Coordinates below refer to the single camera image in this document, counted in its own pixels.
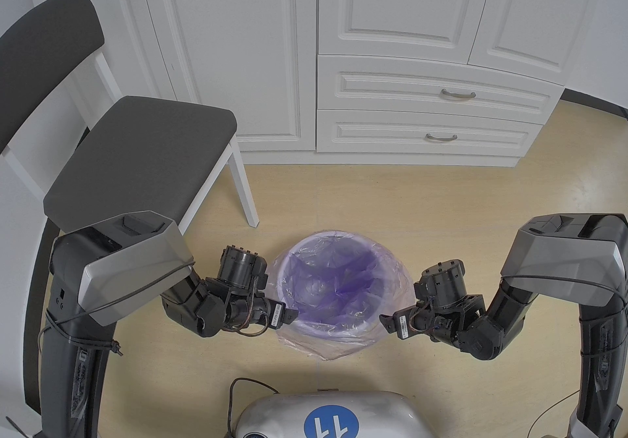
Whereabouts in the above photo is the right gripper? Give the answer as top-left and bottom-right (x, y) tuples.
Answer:
(379, 306), (445, 342)

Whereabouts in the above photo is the white chair, dark grey seat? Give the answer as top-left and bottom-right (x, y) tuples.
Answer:
(0, 0), (260, 236)

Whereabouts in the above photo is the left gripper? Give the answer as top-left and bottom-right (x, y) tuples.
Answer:
(232, 297), (299, 334)

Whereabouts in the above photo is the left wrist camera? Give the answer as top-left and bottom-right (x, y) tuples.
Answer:
(251, 269), (270, 300)

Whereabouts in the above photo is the thin black cable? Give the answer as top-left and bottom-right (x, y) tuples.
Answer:
(531, 388), (581, 434)

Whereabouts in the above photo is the purple plastic bag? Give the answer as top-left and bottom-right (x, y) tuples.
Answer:
(270, 229), (415, 362)

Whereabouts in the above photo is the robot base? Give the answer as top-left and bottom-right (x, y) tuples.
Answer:
(235, 389), (437, 438)

